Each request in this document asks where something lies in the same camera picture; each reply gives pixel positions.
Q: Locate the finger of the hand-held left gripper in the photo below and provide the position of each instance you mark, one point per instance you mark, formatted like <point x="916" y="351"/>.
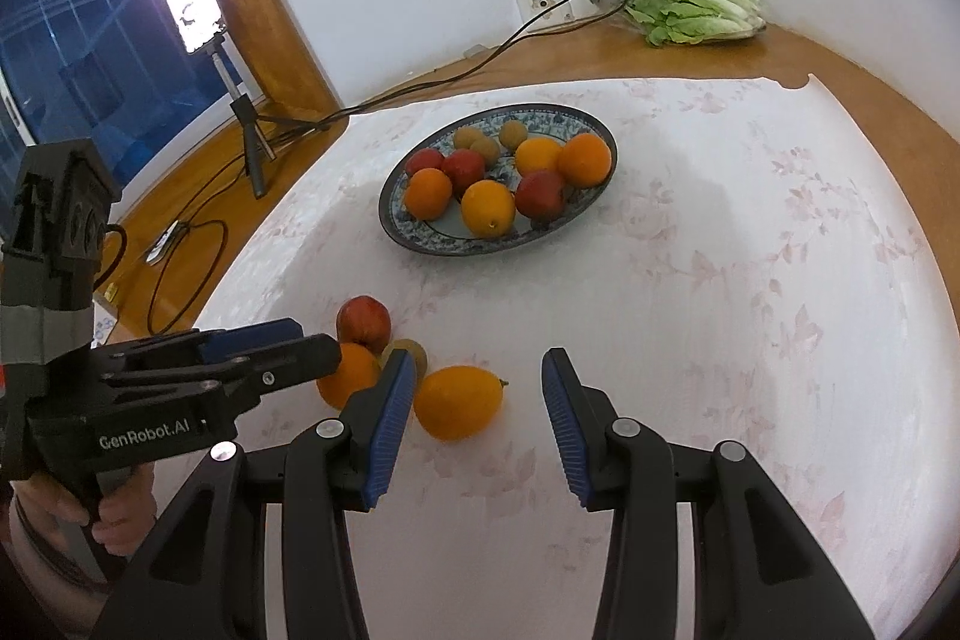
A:
<point x="300" y="359"/>
<point x="255" y="336"/>

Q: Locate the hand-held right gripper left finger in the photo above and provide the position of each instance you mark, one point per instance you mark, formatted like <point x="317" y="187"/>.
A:
<point x="390" y="430"/>

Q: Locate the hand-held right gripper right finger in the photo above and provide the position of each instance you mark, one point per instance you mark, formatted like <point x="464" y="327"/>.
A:
<point x="564" y="422"/>

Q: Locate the orange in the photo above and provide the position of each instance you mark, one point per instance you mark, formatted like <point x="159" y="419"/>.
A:
<point x="538" y="155"/>
<point x="352" y="377"/>
<point x="487" y="207"/>
<point x="457" y="401"/>
<point x="585" y="160"/>
<point x="429" y="194"/>

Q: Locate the red apple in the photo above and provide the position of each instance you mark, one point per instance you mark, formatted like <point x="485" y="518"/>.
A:
<point x="425" y="160"/>
<point x="463" y="169"/>
<point x="540" y="194"/>
<point x="364" y="319"/>

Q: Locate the brownish green kiwi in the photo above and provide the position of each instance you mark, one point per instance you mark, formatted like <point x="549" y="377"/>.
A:
<point x="514" y="134"/>
<point x="411" y="351"/>
<point x="470" y="139"/>
<point x="493" y="150"/>

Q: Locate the blue white patterned plate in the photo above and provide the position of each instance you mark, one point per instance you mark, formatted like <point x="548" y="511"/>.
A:
<point x="454" y="229"/>

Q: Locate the person's left forearm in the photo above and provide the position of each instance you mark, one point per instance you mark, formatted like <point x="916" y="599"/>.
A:
<point x="37" y="599"/>

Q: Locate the person's left hand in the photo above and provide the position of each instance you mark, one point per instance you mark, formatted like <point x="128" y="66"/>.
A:
<point x="127" y="512"/>

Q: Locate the printed paper box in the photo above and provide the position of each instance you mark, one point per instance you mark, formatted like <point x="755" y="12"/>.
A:
<point x="106" y="317"/>

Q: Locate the white floral tablecloth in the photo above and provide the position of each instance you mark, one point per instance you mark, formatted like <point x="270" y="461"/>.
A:
<point x="675" y="310"/>

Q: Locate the black tripod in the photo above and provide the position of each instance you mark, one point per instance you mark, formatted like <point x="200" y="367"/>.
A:
<point x="251" y="145"/>

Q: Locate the bright lit smartphone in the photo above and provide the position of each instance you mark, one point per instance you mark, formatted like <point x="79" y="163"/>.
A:
<point x="191" y="3"/>

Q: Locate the dark window pane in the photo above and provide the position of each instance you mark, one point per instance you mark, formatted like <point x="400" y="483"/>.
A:
<point x="75" y="48"/>

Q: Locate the bagged green lettuce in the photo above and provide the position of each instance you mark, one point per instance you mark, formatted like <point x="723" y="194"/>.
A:
<point x="690" y="14"/>

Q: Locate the white wall antenna socket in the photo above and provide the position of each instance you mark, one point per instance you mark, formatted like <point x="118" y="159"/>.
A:
<point x="540" y="3"/>

